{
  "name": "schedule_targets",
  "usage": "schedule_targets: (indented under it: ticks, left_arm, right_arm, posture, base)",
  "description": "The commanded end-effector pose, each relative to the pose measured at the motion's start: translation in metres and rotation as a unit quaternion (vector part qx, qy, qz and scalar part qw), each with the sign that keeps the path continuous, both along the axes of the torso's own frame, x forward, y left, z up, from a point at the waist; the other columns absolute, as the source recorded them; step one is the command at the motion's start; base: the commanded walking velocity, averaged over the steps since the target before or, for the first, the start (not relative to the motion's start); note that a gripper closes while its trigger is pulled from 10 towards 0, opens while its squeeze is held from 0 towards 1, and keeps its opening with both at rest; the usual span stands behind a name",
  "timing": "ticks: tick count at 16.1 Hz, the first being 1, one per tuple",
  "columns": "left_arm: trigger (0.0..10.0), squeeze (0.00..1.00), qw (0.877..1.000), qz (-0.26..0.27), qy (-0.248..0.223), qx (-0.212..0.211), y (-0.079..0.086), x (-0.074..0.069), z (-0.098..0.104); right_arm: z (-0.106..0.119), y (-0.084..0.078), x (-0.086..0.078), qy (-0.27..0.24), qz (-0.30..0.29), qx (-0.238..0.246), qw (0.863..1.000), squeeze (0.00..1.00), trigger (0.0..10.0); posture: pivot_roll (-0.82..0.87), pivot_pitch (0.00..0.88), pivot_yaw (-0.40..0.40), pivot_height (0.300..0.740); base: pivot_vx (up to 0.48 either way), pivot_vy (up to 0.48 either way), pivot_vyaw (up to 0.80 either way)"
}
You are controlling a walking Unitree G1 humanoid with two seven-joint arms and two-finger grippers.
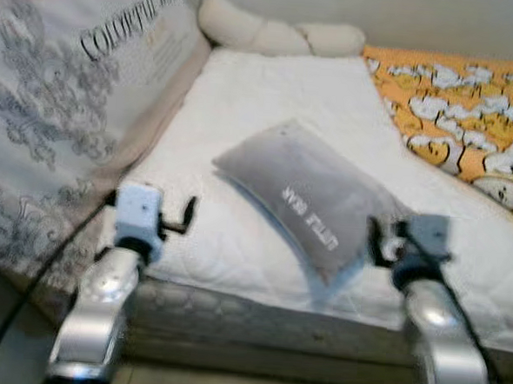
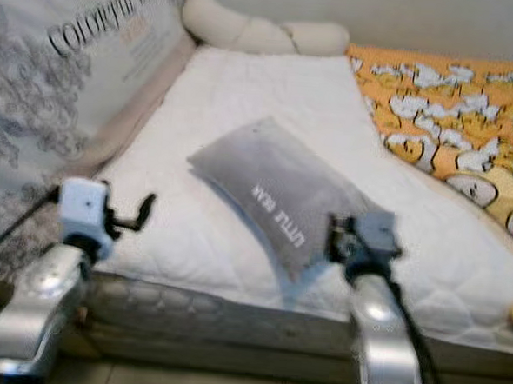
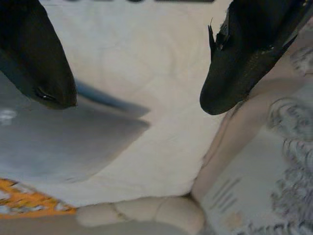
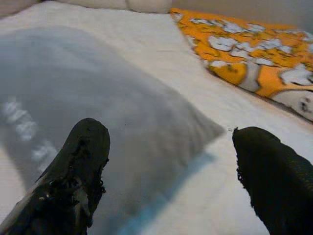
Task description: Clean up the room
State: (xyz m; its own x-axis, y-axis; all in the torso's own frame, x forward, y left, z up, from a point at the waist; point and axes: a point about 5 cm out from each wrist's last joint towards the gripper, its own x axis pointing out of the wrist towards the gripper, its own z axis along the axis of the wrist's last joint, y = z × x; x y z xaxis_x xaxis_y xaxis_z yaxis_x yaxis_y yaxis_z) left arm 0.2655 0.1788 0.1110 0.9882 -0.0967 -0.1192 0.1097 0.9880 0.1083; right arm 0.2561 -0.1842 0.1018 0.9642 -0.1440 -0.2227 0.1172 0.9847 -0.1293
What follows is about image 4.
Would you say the grey square pillow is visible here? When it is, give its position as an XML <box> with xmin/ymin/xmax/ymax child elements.
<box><xmin>0</xmin><ymin>25</ymin><xmax>225</xmax><ymax>235</ymax></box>

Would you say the long cream bolster pillow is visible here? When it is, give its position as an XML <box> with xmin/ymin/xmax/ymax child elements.
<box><xmin>56</xmin><ymin>0</ymin><xmax>128</xmax><ymax>10</ymax></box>

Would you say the white quilted mattress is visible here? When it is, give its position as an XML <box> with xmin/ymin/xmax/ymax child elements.
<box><xmin>0</xmin><ymin>0</ymin><xmax>313</xmax><ymax>235</ymax></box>

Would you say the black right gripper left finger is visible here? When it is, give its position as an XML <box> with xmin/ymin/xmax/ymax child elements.
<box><xmin>0</xmin><ymin>117</ymin><xmax>111</xmax><ymax>235</ymax></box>

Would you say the yellow cartoon egg blanket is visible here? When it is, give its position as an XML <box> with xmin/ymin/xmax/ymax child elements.
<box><xmin>170</xmin><ymin>7</ymin><xmax>313</xmax><ymax>123</ymax></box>

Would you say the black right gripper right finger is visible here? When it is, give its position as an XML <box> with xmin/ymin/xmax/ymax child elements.
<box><xmin>231</xmin><ymin>126</ymin><xmax>313</xmax><ymax>235</ymax></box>

